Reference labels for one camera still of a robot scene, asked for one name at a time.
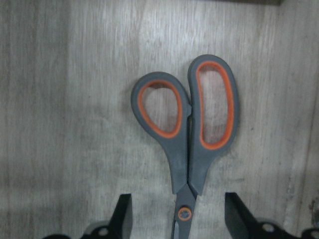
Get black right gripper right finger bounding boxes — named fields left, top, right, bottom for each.
left=225, top=192, right=319, bottom=239

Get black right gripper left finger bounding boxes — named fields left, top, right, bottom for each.
left=42, top=193, right=133, bottom=239

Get grey orange scissors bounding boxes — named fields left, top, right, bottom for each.
left=131, top=54, right=239, bottom=239

